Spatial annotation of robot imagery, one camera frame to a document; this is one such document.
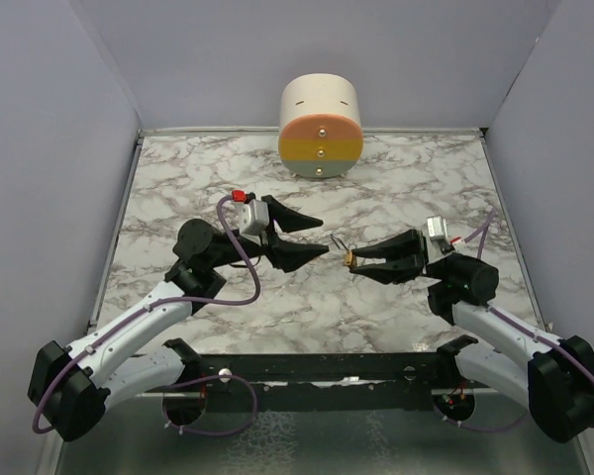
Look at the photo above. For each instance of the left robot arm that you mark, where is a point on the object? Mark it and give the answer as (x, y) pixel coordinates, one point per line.
(73, 386)

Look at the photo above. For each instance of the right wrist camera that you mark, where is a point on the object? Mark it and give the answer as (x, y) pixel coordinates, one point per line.
(438, 241)

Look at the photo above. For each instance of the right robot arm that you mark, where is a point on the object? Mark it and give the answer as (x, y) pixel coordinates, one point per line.
(550, 376)

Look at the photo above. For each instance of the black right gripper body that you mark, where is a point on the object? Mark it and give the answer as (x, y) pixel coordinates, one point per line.
(425, 257)

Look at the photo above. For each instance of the small brass padlock long shackle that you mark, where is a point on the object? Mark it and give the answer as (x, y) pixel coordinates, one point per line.
(344, 250)

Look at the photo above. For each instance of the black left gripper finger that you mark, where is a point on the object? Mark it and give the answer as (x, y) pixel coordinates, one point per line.
(289, 256)
(289, 220)

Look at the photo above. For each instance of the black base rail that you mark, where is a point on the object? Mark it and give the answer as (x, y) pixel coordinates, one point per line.
(238, 383)

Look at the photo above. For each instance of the round three-drawer storage box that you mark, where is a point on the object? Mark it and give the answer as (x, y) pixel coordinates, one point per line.
(320, 134)

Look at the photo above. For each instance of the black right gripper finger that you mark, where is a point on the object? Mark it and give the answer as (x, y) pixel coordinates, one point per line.
(389, 272)
(393, 248)

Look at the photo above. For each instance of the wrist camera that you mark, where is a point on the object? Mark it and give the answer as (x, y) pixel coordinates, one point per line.
(252, 213)
(438, 241)

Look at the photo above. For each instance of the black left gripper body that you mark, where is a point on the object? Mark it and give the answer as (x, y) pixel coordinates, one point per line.
(252, 248)

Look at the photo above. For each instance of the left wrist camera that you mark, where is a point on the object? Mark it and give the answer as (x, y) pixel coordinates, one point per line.
(252, 213)

